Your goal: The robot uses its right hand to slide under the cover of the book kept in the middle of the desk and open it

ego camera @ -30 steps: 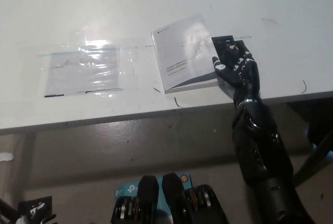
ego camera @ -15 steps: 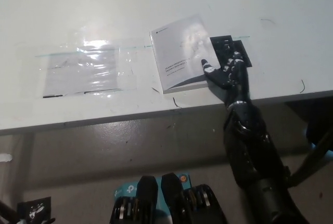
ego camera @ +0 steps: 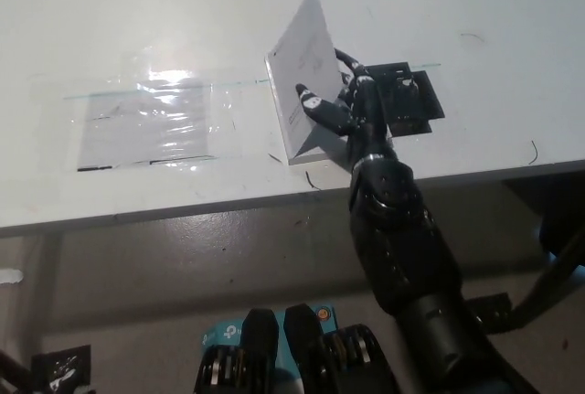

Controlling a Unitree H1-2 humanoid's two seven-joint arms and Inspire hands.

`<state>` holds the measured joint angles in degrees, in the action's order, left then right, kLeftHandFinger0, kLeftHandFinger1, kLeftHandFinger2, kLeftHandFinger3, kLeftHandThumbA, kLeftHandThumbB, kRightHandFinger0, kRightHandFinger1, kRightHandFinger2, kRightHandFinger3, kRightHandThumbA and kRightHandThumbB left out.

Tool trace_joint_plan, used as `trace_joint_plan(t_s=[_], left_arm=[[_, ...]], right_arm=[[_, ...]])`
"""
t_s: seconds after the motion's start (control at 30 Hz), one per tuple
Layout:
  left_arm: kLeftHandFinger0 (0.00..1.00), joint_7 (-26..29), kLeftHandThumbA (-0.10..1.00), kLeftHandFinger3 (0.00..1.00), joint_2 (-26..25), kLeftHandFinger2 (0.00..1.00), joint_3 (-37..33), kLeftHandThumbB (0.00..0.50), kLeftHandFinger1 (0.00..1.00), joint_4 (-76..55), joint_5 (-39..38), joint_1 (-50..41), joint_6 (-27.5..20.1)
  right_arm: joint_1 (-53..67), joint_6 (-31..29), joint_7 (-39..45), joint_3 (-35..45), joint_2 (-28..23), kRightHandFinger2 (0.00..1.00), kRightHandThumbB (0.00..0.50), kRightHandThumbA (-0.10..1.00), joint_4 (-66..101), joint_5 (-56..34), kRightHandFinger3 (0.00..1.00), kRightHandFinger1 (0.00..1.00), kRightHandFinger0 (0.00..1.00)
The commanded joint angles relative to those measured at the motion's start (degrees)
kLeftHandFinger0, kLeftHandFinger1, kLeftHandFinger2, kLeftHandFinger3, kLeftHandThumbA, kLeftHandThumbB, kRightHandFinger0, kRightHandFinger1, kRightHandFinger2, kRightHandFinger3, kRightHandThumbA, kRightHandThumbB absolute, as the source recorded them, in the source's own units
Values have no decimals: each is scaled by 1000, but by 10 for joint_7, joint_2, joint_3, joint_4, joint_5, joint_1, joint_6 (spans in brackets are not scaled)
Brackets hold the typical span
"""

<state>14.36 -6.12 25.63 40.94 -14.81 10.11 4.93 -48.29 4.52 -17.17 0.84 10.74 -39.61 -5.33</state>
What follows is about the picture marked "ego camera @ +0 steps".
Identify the white floor tape scrap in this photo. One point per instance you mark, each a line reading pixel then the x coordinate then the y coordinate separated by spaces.
pixel 10 276

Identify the dark object under table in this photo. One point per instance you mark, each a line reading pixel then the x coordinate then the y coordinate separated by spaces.
pixel 564 216

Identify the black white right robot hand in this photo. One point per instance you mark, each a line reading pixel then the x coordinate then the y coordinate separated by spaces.
pixel 365 120

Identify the grey table leg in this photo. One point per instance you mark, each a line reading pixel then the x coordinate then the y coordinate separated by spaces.
pixel 49 284

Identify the black robot torso teal top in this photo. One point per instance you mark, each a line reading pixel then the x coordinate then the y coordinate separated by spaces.
pixel 260 343

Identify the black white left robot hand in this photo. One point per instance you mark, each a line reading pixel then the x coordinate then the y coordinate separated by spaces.
pixel 64 378

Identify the clear plastic bag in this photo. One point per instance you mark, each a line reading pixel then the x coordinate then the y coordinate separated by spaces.
pixel 146 129

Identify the clear plastic sleeve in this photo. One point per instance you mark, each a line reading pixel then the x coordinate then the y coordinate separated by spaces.
pixel 137 69

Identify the thin green tape line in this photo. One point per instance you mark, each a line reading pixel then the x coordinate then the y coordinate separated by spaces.
pixel 247 81

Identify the white grey softcover manual book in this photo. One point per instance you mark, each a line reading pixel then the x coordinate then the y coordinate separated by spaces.
pixel 301 46

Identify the black square table marker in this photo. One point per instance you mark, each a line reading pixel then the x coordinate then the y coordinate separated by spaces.
pixel 425 97

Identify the black curved stand leg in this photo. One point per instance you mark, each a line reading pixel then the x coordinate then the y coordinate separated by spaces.
pixel 548 291

